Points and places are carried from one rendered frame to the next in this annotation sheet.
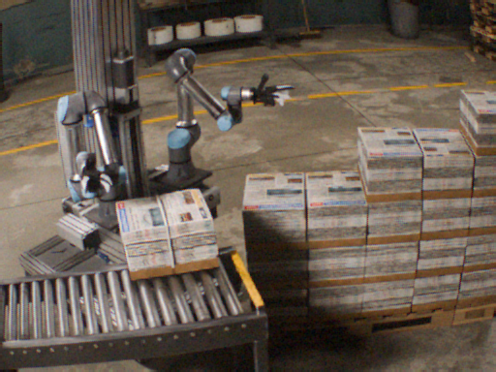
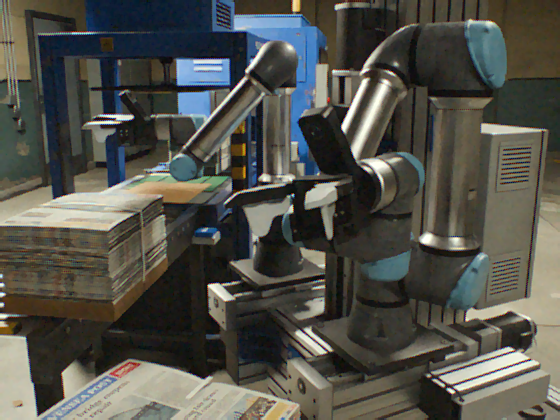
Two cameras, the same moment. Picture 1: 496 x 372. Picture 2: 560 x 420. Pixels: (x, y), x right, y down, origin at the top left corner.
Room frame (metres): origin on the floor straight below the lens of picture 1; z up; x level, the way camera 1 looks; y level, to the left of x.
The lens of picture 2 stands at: (3.46, -0.80, 1.37)
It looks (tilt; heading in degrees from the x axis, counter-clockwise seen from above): 13 degrees down; 111
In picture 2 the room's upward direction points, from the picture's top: straight up
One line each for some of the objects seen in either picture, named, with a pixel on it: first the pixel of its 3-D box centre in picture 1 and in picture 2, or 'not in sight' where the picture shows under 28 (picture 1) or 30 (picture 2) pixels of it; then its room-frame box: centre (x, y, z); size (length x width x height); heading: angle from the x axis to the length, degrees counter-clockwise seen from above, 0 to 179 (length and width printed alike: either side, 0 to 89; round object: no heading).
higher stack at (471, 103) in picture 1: (482, 211); not in sight; (2.90, -1.28, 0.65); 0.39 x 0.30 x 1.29; 175
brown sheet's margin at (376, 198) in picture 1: (388, 179); not in sight; (2.95, -0.69, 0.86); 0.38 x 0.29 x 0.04; 177
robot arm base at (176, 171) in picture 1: (180, 166); (381, 312); (3.26, 0.33, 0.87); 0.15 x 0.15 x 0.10
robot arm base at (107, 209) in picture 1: (110, 202); (278, 250); (2.90, 0.66, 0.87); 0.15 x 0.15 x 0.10
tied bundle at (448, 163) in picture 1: (442, 162); not in sight; (2.93, -0.99, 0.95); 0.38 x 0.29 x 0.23; 174
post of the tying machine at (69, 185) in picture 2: not in sight; (64, 202); (1.56, 1.28, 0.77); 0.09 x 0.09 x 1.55; 13
